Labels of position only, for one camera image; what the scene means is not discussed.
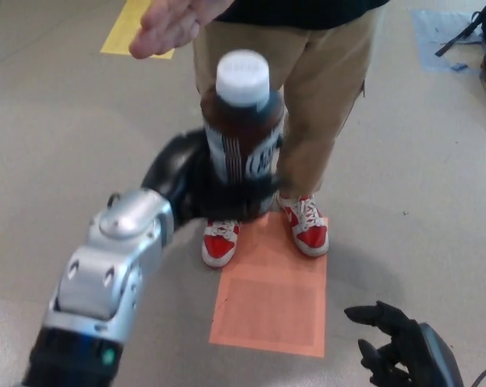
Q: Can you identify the brown protein shake bottle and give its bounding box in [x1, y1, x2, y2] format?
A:
[201, 48, 287, 218]

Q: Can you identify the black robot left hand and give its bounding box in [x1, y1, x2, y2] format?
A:
[139, 127, 284, 227]

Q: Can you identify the person's right hand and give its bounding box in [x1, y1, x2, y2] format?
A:
[128, 0, 238, 60]

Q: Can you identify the blue paper sheet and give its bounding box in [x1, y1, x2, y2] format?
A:
[411, 10, 482, 73]

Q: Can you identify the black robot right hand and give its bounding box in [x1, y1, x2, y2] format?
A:
[343, 301, 465, 387]

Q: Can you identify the red white sneaker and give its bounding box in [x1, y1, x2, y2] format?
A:
[201, 219, 242, 268]
[276, 193, 330, 258]

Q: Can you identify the yellow paper sheet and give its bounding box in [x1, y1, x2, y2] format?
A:
[100, 0, 175, 60]

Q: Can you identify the black shirt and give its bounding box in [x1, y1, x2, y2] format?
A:
[216, 0, 391, 30]

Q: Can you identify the orange paper sheet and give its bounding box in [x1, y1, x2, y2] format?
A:
[208, 211, 329, 359]

